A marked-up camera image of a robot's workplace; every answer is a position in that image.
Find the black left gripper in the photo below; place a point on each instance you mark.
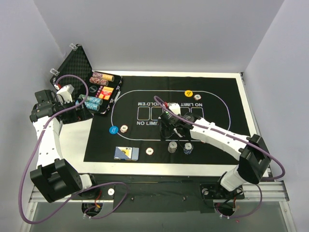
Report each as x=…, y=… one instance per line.
x=73, y=111

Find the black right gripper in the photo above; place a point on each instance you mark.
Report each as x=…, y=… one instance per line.
x=165, y=124

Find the grey 1 chip stack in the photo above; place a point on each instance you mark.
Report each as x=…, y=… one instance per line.
x=172, y=147

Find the blue 5 chip stack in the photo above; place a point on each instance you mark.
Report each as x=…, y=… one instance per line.
x=187, y=148

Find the red 100 chip stack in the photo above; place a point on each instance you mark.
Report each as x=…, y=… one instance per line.
x=149, y=151

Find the yellow big blind button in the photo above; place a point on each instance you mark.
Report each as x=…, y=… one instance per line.
x=188, y=93

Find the red chips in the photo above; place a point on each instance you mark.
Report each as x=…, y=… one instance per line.
x=197, y=97
x=123, y=128

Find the blue small blind button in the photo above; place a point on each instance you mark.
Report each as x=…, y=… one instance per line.
x=113, y=130

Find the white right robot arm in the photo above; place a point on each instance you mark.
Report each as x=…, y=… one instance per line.
x=246, y=150

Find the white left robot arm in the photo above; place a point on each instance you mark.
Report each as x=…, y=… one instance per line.
x=54, y=177

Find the black poker table mat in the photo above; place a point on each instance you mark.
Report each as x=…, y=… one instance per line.
x=137, y=121

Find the teal chip roll lower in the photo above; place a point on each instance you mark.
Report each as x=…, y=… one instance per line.
x=92, y=105

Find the teal chip roll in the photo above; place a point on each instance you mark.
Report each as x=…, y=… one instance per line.
x=92, y=105
x=90, y=99

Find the black round dealer puck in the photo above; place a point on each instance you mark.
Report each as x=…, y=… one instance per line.
x=93, y=89

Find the black chip carrying case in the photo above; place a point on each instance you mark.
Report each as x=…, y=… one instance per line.
x=78, y=64

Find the teal chip roll upper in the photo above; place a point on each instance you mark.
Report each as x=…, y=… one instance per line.
x=90, y=99

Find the blue playing card box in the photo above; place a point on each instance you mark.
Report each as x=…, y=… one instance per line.
x=126, y=153

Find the orange card deck box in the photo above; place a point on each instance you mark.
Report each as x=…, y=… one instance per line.
x=104, y=92

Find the brown chip roll top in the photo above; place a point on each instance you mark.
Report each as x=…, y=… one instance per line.
x=104, y=76

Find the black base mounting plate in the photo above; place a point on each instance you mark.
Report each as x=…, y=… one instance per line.
x=210, y=191

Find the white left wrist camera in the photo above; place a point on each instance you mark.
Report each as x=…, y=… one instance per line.
x=64, y=95

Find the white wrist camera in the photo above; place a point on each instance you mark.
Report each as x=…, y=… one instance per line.
x=174, y=109
x=64, y=95

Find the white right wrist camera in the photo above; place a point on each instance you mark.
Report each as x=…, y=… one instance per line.
x=174, y=109

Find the aluminium front rail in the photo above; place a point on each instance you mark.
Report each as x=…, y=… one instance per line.
x=271, y=192

